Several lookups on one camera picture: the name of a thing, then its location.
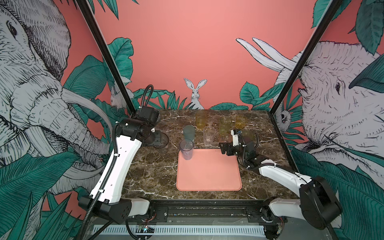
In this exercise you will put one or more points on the teal frosted tumbler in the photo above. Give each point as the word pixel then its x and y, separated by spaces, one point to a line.
pixel 189 132

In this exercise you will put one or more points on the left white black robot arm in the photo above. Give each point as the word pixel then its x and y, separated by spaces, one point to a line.
pixel 128 136

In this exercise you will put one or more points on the black frame post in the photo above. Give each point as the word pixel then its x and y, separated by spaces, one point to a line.
pixel 325 20
pixel 88 15

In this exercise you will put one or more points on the left black frame post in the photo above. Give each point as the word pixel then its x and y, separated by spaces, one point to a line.
pixel 88 15

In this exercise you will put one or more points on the dark smoky tumbler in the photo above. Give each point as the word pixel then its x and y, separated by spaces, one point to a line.
pixel 162 140

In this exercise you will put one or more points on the clear colourless tumbler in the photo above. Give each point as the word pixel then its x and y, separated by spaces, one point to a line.
pixel 209 134

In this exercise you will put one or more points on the white slotted cable duct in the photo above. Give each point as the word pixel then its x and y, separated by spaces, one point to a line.
pixel 168 230

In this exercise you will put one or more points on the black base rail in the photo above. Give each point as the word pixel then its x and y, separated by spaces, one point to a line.
pixel 255 211

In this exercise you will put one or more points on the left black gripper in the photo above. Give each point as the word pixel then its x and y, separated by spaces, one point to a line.
pixel 157 141

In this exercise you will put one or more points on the amber yellow tumbler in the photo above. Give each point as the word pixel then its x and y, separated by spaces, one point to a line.
pixel 201 119

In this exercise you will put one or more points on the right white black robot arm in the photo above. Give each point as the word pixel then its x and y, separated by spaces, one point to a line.
pixel 316 202

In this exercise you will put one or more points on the blue-grey clear tumbler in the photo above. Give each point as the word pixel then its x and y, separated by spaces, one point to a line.
pixel 186 147

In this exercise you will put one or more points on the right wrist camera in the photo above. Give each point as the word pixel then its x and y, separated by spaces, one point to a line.
pixel 235 135

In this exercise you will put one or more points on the yellow short tumbler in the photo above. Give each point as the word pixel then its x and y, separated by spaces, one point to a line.
pixel 241 122

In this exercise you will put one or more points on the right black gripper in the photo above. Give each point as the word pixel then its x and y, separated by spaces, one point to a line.
pixel 226 145

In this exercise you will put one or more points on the pink plastic tray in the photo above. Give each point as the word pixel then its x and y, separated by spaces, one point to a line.
pixel 208 170

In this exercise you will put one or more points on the right black frame post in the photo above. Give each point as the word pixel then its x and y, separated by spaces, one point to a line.
pixel 325 20

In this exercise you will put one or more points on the light green tumbler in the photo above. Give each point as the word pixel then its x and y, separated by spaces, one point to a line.
pixel 225 125

